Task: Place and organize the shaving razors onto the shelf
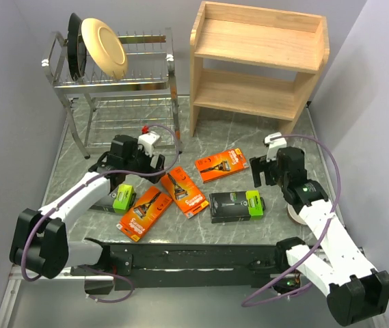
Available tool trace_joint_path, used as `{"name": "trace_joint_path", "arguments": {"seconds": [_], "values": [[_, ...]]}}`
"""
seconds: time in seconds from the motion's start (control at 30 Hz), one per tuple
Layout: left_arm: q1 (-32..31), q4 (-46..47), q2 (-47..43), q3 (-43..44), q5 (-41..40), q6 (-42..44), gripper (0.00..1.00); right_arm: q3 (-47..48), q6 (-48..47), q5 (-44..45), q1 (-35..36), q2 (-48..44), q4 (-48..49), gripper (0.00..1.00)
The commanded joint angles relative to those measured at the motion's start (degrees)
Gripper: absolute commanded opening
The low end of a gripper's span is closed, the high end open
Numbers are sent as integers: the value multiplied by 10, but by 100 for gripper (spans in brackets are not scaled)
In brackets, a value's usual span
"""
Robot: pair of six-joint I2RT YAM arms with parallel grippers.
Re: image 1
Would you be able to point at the orange razor box right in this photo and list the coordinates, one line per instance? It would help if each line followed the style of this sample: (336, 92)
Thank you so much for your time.
(221, 165)

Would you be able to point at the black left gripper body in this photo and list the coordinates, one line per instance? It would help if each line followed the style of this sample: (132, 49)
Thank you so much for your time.
(140, 162)

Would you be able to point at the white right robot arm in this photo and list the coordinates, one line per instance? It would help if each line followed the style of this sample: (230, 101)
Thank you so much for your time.
(354, 288)

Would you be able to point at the beige wooden plate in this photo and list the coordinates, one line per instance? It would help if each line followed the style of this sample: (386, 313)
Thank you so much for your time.
(104, 47)

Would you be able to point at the wooden two-tier shelf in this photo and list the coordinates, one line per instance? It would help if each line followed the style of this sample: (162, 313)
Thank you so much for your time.
(260, 37)

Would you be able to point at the white small bowl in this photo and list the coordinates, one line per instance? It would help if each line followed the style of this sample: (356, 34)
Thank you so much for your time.
(295, 217)

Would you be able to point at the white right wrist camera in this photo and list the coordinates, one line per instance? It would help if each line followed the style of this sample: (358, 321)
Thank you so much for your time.
(274, 142)

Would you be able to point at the orange razor box left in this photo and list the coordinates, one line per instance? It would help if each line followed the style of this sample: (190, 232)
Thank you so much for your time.
(144, 214)

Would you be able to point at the chrome dish rack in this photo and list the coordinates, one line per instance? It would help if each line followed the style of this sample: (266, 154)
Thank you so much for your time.
(99, 106)

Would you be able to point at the orange razor box middle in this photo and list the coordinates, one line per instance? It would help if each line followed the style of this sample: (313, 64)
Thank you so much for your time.
(184, 192)

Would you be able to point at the black green razor box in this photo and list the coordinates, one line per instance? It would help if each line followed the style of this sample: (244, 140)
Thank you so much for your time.
(119, 201)
(234, 206)

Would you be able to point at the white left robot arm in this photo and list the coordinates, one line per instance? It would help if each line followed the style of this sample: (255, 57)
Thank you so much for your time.
(40, 242)

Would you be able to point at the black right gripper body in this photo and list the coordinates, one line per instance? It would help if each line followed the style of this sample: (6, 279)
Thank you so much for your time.
(281, 174)

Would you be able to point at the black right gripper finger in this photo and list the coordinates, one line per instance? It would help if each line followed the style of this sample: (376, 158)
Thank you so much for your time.
(258, 178)
(258, 164)

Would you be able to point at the orange razor box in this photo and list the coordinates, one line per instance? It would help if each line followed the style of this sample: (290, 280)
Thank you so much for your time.
(221, 165)
(184, 192)
(144, 214)

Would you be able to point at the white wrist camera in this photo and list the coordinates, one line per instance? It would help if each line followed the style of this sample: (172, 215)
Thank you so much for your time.
(274, 142)
(148, 140)

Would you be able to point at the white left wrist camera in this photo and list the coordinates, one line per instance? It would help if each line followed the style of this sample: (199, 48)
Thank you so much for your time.
(148, 140)

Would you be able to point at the black plate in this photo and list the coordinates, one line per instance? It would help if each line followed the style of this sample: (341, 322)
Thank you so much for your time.
(76, 48)

